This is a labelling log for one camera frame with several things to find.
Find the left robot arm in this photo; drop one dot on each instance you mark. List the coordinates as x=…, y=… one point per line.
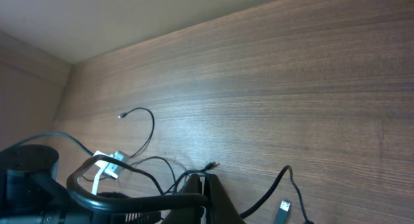
x=30, y=193

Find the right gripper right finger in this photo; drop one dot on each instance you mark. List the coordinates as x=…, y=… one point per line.
x=220, y=209

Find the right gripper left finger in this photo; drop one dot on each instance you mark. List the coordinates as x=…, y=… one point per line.
x=189, y=209

